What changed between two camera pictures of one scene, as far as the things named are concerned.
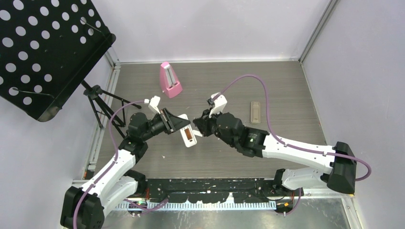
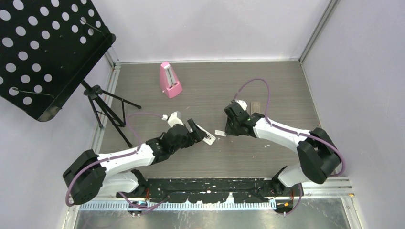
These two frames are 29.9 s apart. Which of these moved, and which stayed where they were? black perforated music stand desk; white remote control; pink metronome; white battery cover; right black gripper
Moved: white remote control; white battery cover; right black gripper
Stayed: black perforated music stand desk; pink metronome
